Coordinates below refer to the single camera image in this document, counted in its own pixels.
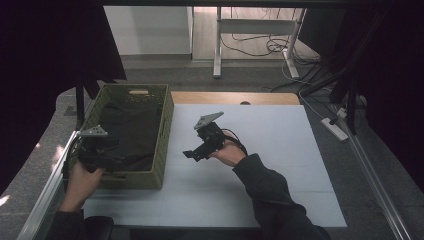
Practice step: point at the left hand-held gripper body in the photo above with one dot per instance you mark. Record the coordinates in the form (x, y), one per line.
(95, 148)

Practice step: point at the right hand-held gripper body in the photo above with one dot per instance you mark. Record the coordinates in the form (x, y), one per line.
(211, 135)

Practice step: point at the dark cloth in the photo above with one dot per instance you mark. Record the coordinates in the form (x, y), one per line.
(136, 133)

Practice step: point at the green woven basket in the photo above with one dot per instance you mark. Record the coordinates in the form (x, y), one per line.
(163, 140)

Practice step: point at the person's right hand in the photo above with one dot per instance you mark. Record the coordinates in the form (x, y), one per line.
(230, 153)

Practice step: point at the person's left hand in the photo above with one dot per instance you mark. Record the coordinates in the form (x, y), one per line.
(81, 186)

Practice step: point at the wooden table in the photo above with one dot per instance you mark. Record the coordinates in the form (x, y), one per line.
(216, 98)

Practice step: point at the black metal stand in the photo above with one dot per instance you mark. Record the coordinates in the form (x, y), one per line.
(80, 103)
(350, 110)

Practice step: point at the white table mat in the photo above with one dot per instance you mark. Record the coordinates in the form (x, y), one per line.
(286, 150)

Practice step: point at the black curtain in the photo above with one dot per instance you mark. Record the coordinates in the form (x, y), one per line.
(393, 83)
(50, 66)

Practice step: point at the white cabinet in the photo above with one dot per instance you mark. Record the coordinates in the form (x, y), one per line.
(148, 30)

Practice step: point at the white power strip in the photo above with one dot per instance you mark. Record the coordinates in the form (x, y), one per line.
(334, 129)

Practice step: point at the white plug adapter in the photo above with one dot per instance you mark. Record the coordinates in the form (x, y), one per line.
(342, 112)

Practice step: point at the aluminium rail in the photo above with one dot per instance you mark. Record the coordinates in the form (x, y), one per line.
(376, 186)
(46, 193)

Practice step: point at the white desk frame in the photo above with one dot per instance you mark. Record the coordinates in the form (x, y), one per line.
(255, 26)

